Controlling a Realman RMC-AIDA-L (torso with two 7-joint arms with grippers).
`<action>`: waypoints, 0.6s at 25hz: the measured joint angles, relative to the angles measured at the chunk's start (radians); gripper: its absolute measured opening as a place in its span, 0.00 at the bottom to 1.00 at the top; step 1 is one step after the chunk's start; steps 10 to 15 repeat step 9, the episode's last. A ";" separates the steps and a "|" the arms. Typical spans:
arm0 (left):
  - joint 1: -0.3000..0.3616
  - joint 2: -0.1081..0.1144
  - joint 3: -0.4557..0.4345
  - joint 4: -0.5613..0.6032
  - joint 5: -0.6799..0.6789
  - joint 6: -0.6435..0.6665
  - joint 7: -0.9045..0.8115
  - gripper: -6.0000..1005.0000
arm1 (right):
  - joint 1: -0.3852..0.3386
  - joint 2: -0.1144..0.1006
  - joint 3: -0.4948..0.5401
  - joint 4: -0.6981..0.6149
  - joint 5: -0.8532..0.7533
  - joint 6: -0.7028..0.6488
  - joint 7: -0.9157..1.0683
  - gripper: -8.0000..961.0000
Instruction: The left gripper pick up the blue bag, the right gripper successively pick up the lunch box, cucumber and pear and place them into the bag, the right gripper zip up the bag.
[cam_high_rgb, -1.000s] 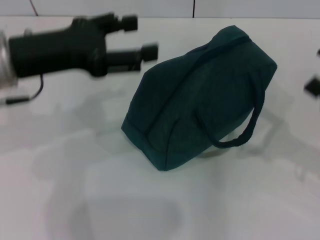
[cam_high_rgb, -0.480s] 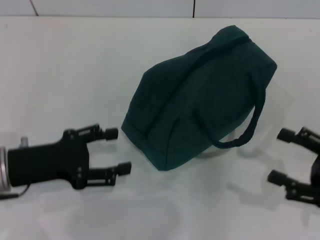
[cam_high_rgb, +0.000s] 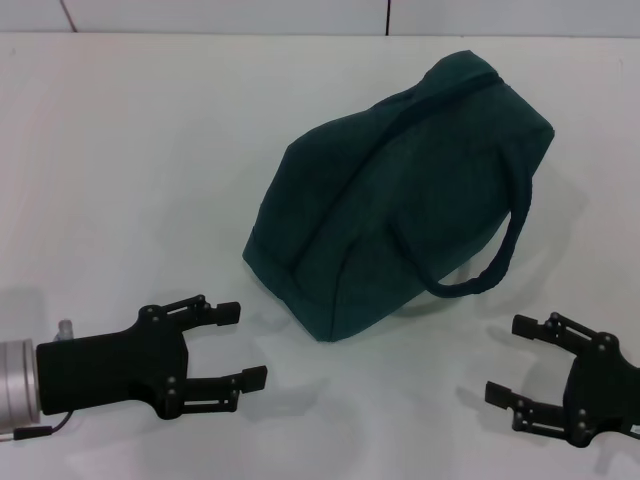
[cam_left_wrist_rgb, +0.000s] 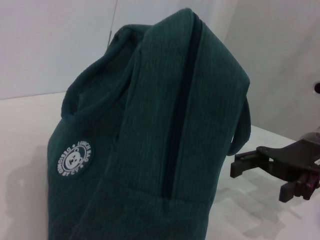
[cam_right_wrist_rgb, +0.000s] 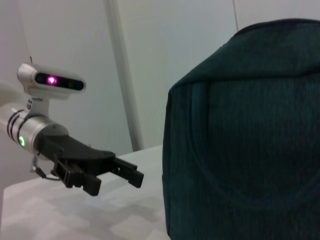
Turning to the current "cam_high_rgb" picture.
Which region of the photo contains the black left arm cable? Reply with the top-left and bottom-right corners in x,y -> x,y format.
13,410 -> 74,442

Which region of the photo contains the dark teal insulated lunch bag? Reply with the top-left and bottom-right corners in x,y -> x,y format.
242,49 -> 557,345

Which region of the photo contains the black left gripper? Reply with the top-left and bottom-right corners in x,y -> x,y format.
35,293 -> 269,421

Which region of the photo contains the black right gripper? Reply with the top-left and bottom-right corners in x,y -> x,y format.
484,310 -> 640,450

